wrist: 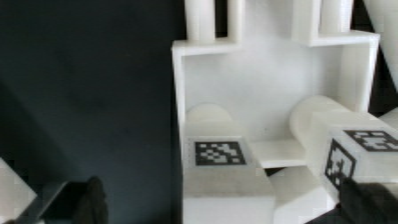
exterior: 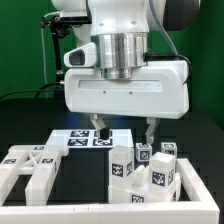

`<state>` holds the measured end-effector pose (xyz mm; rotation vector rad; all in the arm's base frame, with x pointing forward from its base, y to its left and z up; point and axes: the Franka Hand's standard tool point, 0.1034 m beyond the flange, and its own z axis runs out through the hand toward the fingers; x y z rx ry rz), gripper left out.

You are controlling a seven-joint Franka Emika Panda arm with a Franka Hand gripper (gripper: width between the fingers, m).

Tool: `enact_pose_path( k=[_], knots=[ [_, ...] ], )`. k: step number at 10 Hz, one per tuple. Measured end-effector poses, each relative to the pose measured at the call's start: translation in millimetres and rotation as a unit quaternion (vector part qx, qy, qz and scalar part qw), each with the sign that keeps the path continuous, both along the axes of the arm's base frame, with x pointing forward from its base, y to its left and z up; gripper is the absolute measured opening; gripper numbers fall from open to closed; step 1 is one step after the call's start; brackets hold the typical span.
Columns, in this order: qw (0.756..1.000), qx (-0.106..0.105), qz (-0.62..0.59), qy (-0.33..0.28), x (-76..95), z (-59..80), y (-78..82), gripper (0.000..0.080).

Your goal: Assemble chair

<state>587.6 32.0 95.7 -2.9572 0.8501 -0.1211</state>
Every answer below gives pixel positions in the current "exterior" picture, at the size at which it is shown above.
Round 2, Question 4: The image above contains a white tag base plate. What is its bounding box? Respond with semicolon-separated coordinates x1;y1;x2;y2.
46;129;133;149

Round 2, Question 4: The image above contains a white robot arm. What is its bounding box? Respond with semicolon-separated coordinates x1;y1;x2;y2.
51;0;201;140

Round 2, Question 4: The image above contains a white tagged cube right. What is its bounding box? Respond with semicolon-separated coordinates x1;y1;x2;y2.
161;142;177;156

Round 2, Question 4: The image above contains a white U-shaped fence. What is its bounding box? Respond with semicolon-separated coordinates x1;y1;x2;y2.
0;159;220;224

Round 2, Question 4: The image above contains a white tagged cube left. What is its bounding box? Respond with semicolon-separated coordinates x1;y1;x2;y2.
135;143;152;162

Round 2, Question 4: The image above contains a white chair back frame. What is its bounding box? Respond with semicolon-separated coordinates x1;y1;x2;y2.
0;145;69;206

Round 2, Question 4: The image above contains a grey mounted camera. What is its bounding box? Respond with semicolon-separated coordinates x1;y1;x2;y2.
59;10;88;19

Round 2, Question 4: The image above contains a white tagged cube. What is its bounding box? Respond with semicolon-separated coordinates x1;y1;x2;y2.
135;143;152;162
161;142;177;156

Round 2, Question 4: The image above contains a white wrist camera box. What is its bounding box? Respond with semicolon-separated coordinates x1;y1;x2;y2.
64;42;98;68

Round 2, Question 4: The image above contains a black cable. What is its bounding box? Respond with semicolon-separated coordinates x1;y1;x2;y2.
0;81;64;102

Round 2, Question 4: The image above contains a white chair seat part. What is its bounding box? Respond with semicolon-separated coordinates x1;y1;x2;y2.
108;165;181;204

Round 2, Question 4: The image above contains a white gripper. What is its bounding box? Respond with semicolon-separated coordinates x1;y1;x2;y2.
64;60;189;144

